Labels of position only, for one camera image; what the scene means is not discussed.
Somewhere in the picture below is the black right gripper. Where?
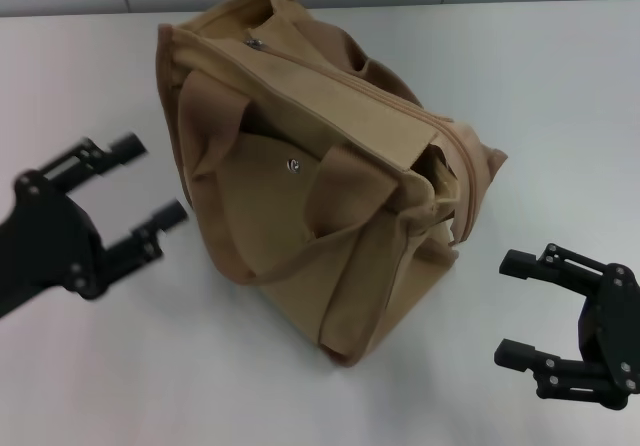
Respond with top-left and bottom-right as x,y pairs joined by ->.
493,243 -> 640,410

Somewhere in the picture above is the khaki canvas food bag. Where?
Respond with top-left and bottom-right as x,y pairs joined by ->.
157,0 -> 510,369

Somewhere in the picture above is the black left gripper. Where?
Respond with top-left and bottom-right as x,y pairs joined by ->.
0,132 -> 190,320

